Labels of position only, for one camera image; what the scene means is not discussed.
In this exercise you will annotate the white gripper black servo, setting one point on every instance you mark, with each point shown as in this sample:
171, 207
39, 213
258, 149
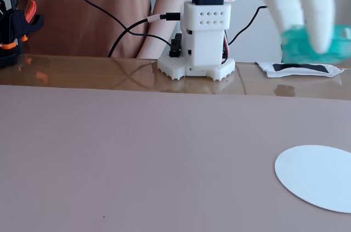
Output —
315, 15

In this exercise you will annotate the teal transparent lego brick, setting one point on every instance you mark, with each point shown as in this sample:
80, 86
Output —
296, 48

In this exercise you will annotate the person bare forearm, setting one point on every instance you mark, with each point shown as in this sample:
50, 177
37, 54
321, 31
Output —
156, 37

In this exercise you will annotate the white robot arm with base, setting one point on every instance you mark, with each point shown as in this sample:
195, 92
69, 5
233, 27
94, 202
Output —
205, 45

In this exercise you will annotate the white paper circle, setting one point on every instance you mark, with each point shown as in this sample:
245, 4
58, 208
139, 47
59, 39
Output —
315, 177

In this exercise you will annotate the small black base clamp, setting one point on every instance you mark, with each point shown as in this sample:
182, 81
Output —
175, 47

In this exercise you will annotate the brown shirt torso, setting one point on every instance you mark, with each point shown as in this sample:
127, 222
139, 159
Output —
82, 23

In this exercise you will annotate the pink table mat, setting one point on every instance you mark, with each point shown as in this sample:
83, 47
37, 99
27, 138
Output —
109, 160

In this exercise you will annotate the black orange spring clamp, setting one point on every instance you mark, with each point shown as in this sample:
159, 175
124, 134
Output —
16, 23

